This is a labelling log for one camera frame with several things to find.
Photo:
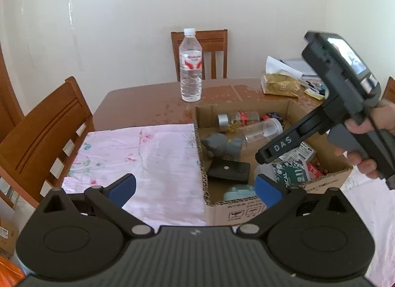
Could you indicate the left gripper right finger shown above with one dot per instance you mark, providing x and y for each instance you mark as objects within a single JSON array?
[{"x": 277, "y": 197}]

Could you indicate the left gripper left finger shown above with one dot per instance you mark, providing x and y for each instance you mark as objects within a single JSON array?
[{"x": 113, "y": 197}]

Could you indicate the medical cotton swab container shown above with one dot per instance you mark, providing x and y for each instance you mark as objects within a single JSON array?
[{"x": 288, "y": 173}]

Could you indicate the black rectangular case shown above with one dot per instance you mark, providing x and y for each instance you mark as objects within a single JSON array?
[{"x": 225, "y": 171}]

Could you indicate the capsule bottle silver cap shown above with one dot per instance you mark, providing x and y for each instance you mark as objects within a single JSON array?
[{"x": 237, "y": 119}]

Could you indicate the person right hand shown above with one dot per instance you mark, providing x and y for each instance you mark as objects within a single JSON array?
[{"x": 383, "y": 117}]

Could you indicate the teal round lid object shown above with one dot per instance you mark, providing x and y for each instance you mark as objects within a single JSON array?
[{"x": 239, "y": 192}]

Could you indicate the cardboard box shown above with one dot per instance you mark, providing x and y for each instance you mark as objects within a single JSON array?
[{"x": 239, "y": 211}]

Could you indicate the pens and papers pile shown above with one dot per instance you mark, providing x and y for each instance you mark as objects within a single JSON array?
[{"x": 313, "y": 84}]

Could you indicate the pink floral tablecloth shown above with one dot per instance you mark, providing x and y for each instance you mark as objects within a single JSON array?
[{"x": 165, "y": 162}]

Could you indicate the labelled flat package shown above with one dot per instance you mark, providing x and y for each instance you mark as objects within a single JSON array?
[{"x": 303, "y": 152}]

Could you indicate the clear plastic jar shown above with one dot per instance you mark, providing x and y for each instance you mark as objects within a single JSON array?
[{"x": 265, "y": 130}]

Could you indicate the gold tissue pack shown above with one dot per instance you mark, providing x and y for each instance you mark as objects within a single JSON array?
[{"x": 280, "y": 79}]

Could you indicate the grey elephant figurine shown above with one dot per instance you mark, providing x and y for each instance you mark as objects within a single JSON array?
[{"x": 220, "y": 146}]

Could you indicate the wooden chair left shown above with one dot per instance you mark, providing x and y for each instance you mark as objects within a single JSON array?
[{"x": 43, "y": 146}]

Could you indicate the wooden chair back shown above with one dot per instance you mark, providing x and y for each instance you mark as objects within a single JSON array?
[{"x": 212, "y": 42}]

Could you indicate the clear water bottle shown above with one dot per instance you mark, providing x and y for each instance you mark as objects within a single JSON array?
[{"x": 190, "y": 66}]

